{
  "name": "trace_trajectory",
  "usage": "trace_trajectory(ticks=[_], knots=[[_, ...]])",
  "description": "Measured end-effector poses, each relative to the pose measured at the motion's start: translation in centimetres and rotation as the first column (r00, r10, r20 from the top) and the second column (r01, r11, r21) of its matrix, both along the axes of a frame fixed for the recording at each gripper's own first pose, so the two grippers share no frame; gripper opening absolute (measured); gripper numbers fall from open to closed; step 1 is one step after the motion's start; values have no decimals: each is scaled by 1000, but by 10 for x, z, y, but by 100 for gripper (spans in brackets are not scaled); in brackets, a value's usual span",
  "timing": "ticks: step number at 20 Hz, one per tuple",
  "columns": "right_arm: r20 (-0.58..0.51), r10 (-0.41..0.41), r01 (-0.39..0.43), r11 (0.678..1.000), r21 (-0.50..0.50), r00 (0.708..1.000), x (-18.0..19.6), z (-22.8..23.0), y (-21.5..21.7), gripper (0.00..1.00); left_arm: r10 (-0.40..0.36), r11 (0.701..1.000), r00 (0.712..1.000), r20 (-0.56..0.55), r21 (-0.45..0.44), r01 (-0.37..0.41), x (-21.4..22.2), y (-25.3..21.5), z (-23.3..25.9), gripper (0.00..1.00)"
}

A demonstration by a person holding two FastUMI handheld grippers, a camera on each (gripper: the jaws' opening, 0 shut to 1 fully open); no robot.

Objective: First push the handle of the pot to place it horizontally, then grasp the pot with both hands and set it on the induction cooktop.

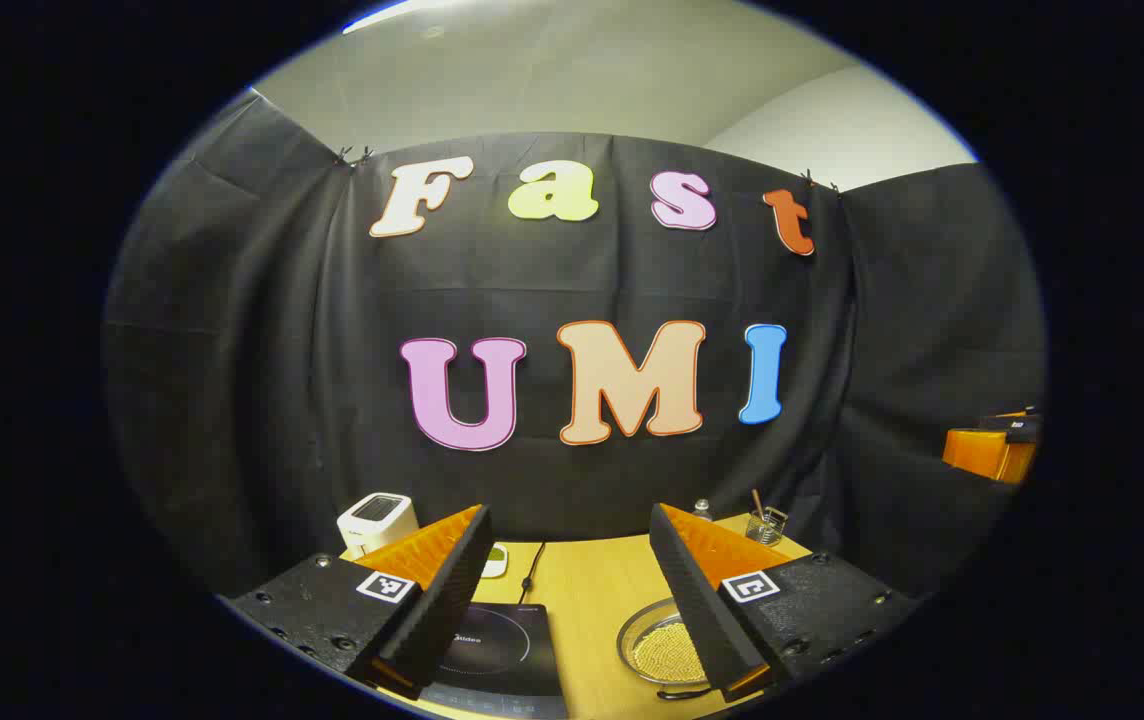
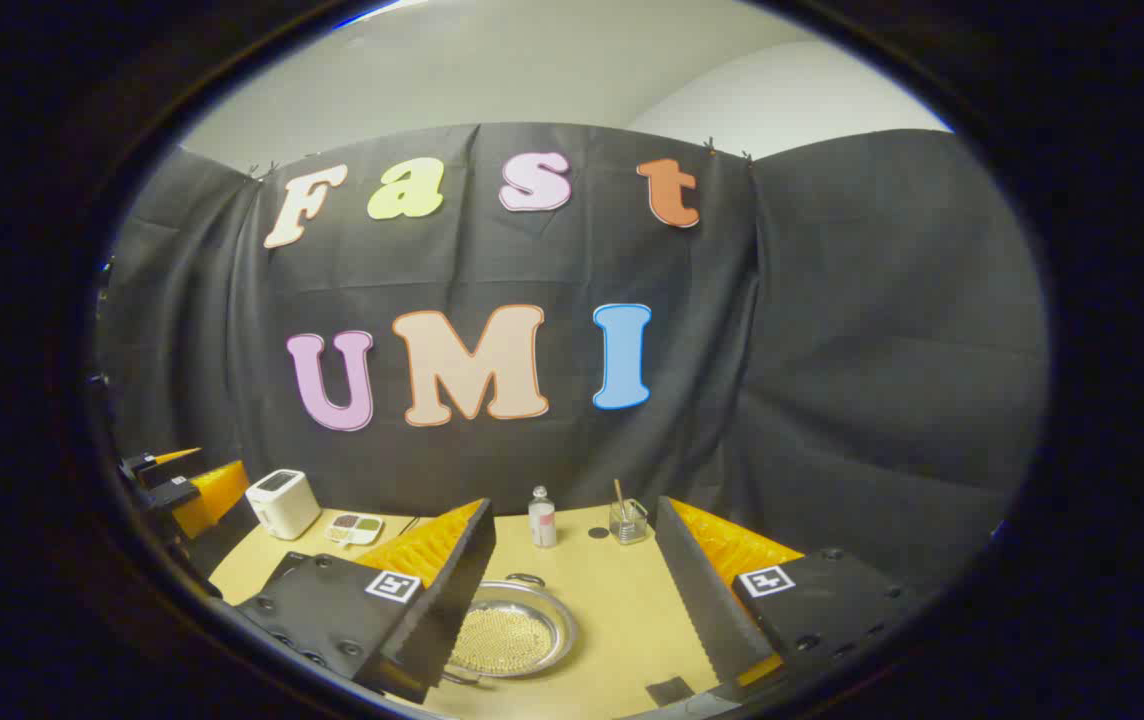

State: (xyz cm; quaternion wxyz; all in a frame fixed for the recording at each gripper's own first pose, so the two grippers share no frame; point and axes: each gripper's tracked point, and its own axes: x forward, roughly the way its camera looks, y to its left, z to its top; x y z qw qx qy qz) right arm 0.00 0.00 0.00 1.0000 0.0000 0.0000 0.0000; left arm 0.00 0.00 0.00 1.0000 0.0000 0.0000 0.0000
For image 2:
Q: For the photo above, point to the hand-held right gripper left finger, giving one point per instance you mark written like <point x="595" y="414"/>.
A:
<point x="457" y="600"/>

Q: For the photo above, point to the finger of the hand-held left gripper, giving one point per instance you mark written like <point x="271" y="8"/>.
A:
<point x="207" y="500"/>
<point x="172" y="457"/>

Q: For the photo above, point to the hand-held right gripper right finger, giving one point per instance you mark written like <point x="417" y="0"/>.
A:
<point x="697" y="600"/>

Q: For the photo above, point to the black induction cooktop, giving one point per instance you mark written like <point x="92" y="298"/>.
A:
<point x="284" y="565"/>

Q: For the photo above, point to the pile of soybeans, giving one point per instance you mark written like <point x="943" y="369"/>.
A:
<point x="504" y="640"/>

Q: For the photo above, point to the white toaster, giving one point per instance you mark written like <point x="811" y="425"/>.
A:
<point x="282" y="503"/>

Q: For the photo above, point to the black flat rectangular piece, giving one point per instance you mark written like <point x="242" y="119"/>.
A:
<point x="670" y="691"/>

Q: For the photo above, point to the clear glass container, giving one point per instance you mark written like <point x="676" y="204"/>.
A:
<point x="629" y="522"/>

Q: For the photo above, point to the small bottle with pink label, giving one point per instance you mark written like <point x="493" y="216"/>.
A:
<point x="542" y="522"/>

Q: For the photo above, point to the white divided dish of grains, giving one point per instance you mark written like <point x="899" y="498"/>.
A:
<point x="354" y="528"/>

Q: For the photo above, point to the wooden stick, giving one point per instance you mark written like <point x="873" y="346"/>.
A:
<point x="620" y="496"/>

